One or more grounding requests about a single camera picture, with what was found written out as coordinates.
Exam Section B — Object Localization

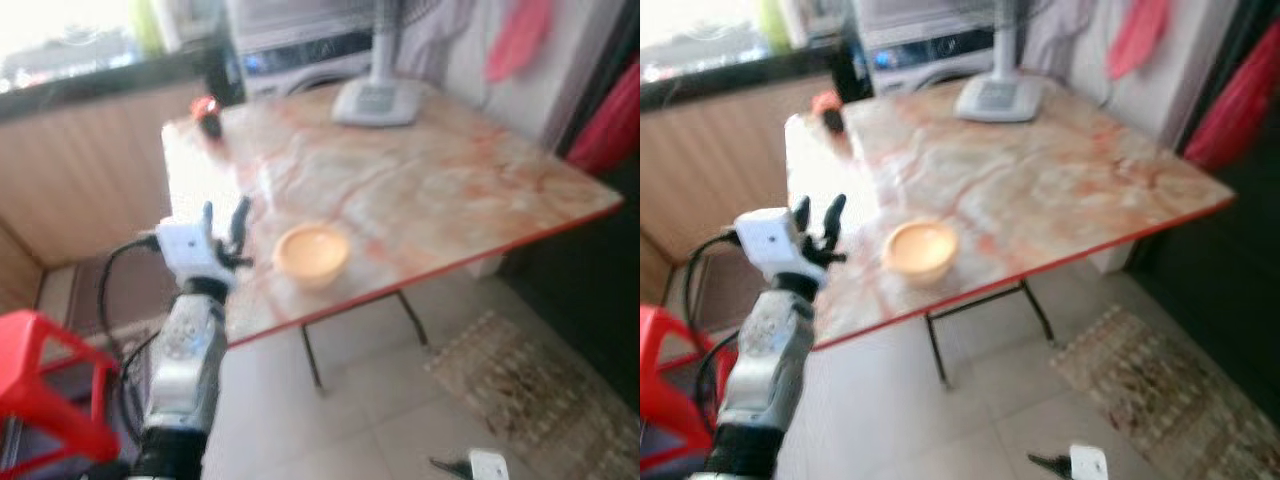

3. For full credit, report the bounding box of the orange plastic bowl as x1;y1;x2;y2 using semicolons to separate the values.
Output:
883;219;960;289
272;222;352;292

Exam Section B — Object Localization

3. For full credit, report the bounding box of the small red black object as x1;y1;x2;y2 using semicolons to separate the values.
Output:
191;95;224;140
811;89;847;134

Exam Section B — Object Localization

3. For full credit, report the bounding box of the wooden cabinet with dark counter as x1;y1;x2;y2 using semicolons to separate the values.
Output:
0;75;216;301
640;70;851;301

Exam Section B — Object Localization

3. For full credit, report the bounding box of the white washing machine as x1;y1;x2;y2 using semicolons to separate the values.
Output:
224;0;383;102
854;0;1003;97

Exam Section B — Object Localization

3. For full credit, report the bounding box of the marble pattern folding table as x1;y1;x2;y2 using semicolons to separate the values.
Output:
159;77;627;393
784;74;1237;388

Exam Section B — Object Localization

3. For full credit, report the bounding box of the grey standing fan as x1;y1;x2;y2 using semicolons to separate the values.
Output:
329;0;427;129
954;0;1047;124

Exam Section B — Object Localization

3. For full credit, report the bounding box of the green bottle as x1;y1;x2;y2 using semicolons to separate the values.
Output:
759;0;792;54
134;0;167;57

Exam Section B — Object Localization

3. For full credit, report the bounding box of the red plastic stool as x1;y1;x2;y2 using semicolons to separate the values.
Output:
0;309;123;480
640;304;742;477

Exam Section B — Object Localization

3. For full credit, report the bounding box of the large red fabric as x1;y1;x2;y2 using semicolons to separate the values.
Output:
1184;43;1280;173
564;58;641;178

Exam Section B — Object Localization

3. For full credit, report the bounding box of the patterned beige rug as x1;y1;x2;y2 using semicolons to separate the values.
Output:
1049;304;1280;480
424;309;641;480

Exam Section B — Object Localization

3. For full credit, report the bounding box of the red hanging cloth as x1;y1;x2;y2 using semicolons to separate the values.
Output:
486;0;554;84
1107;0;1172;82

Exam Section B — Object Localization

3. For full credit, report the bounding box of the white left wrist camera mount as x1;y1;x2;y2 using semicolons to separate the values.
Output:
734;206;810;285
154;217;224;287

